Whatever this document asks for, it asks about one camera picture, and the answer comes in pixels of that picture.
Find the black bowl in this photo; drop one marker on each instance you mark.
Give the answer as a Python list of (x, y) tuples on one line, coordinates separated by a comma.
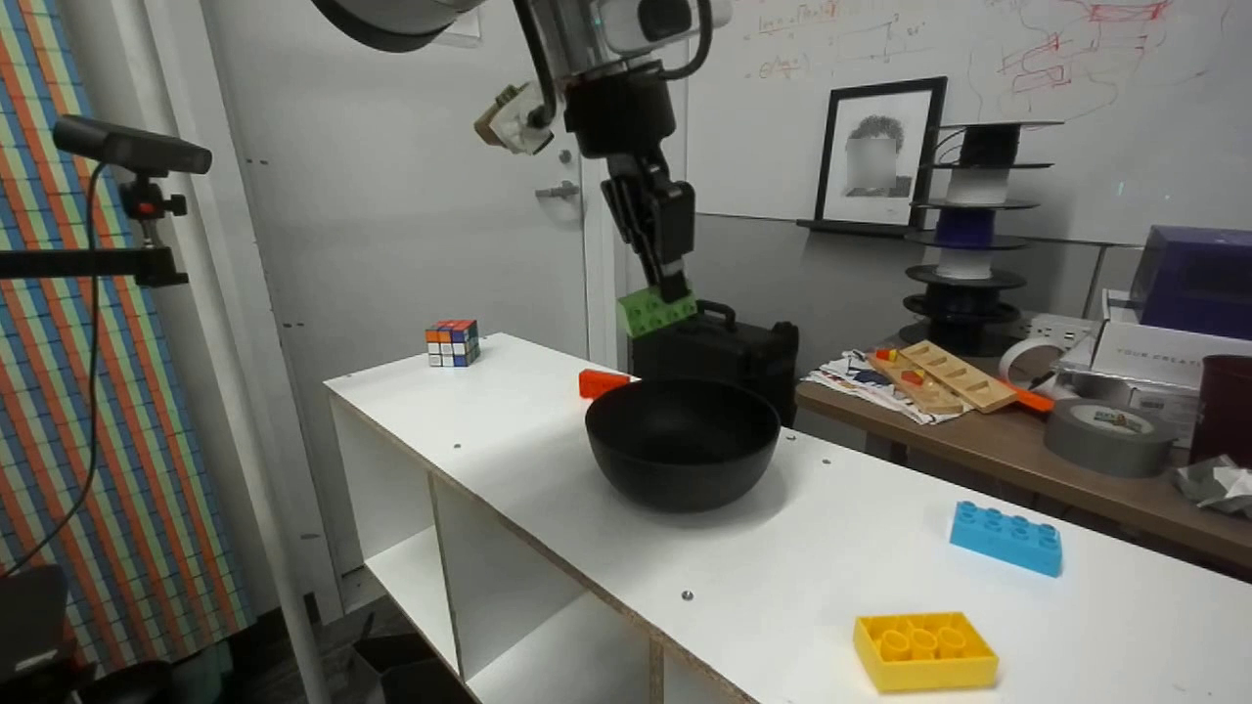
[(679, 454)]

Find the black camera stand clamp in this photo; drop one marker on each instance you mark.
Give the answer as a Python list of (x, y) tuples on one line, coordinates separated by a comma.
[(78, 265)]

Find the black framed portrait picture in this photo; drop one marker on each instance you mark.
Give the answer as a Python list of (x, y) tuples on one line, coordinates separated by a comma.
[(881, 160)]

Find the colourful striped wall panel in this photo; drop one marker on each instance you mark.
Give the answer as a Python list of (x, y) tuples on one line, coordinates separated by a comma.
[(52, 415)]

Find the blue toy brick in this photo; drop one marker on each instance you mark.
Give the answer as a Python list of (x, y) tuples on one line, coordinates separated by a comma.
[(1004, 543)]

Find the orange patterned game box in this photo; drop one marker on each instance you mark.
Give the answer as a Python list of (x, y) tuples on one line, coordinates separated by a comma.
[(960, 376)]

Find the stack of filament spools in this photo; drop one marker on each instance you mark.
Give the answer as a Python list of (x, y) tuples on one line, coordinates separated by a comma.
[(969, 238)]

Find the purple box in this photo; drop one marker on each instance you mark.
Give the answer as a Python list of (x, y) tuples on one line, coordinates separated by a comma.
[(1196, 280)]

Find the wooden desk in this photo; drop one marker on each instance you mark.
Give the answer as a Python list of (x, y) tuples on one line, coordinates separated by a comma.
[(991, 452)]

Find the printed magazine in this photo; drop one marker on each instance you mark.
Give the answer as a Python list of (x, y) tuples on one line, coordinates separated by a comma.
[(846, 376)]

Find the black stereo camera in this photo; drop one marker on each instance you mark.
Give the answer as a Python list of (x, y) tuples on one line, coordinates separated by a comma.
[(130, 143)]

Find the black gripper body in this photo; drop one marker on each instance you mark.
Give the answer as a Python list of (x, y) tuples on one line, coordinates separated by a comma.
[(640, 119)]

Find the crinkled silver foil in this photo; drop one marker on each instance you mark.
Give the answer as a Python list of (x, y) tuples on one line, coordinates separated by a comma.
[(1219, 488)]

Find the gray duct tape roll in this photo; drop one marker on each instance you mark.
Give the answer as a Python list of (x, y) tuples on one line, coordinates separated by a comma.
[(1068, 444)]

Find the white tape roll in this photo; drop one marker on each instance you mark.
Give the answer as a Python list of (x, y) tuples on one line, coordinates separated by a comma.
[(1020, 363)]

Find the colourful puzzle cube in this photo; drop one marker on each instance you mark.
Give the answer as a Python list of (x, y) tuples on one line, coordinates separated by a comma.
[(450, 346)]

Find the green toy brick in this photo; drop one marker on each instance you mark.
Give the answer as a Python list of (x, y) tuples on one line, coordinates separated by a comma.
[(651, 315)]

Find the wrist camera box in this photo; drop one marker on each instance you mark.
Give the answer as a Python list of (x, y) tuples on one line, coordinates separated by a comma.
[(512, 119)]

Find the white cardboard box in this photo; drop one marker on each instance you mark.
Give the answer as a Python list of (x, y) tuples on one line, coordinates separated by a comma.
[(1147, 354)]

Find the orange toy brick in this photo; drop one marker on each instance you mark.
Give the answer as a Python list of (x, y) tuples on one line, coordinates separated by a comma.
[(600, 381)]

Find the white shelf unit table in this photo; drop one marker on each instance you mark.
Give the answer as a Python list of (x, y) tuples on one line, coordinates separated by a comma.
[(549, 431)]

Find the black hard carry case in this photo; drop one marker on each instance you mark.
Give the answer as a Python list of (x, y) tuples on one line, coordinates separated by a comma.
[(746, 358)]

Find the yellow toy brick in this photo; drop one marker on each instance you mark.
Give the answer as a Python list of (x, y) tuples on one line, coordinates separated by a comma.
[(923, 668)]

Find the dark red box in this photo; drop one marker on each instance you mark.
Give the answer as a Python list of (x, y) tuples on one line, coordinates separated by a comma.
[(1224, 414)]

